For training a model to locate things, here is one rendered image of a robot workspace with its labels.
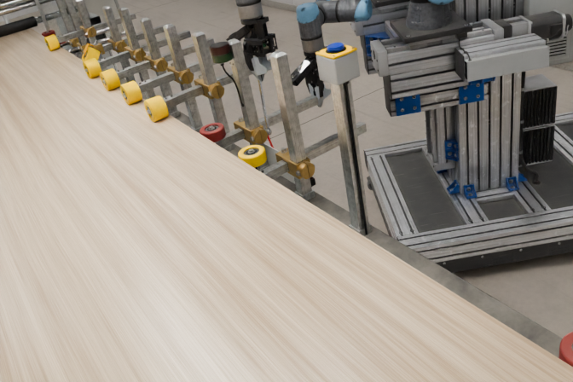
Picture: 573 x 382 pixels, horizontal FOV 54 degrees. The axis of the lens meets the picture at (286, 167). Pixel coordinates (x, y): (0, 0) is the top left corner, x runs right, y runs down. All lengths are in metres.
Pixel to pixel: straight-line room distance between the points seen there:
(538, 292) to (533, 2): 1.08
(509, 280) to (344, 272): 1.40
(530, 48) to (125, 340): 1.50
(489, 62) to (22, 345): 1.52
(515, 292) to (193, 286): 1.51
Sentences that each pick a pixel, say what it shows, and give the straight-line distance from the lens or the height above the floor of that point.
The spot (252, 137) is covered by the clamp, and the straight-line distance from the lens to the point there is 1.82.
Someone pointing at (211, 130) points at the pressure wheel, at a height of 0.91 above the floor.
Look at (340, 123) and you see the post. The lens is 1.37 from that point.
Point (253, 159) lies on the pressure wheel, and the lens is 1.58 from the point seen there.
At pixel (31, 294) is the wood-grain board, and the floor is 0.90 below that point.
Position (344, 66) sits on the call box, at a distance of 1.29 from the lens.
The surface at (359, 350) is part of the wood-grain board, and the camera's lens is 0.99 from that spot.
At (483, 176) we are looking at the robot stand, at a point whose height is 0.30.
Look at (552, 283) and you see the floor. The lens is 2.46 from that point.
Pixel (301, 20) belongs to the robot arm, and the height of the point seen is 1.14.
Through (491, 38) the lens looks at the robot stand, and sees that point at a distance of 2.05.
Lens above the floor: 1.64
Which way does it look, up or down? 29 degrees down
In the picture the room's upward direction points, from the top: 12 degrees counter-clockwise
